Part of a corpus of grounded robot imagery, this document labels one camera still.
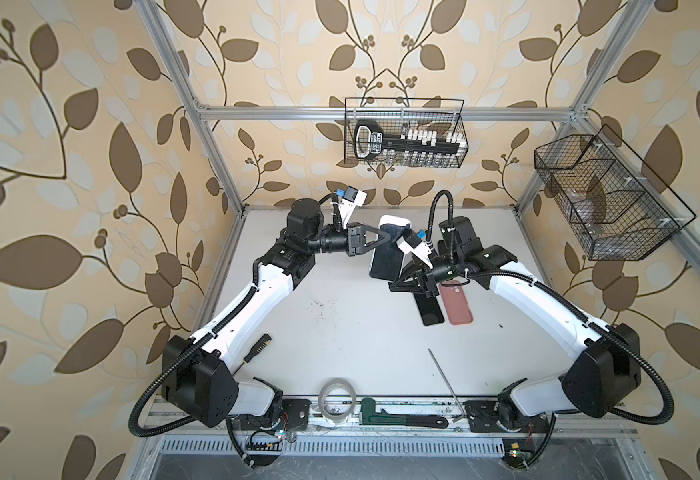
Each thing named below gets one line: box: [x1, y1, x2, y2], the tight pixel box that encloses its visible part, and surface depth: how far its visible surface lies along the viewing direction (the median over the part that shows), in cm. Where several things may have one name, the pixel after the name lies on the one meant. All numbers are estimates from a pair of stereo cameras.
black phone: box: [369, 223, 410, 280], surface depth 67 cm
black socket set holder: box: [352, 120, 466, 163], surface depth 85 cm
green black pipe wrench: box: [359, 397, 450, 429], surface depth 75 cm
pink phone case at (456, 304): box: [439, 280, 473, 325], surface depth 96 cm
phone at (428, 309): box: [413, 293, 445, 326], surface depth 95 cm
